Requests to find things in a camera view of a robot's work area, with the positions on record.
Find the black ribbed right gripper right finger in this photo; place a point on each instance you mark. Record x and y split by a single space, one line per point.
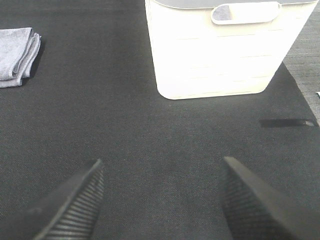
253 209

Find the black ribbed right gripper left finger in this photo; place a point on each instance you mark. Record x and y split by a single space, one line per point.
71 211

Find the light grey towel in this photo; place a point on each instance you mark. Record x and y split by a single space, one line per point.
19 48

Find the white plastic storage basket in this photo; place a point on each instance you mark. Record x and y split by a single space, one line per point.
210 48

